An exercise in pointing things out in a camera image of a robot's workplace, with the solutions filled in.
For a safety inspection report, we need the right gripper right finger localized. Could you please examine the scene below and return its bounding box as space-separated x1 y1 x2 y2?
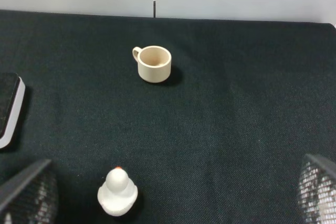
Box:
298 154 335 223

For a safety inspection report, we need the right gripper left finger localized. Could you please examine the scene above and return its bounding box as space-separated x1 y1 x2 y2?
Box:
1 159 58 223

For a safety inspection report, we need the white toy duck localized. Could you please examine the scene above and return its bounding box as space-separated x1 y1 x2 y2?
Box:
97 166 138 217

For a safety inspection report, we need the black table cloth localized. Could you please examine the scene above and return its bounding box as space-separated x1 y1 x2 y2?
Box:
1 10 335 223

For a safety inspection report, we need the black and white eraser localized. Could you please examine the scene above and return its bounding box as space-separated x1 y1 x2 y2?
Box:
1 73 26 148

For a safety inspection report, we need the beige ceramic cup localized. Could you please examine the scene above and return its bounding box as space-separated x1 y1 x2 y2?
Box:
132 46 172 83

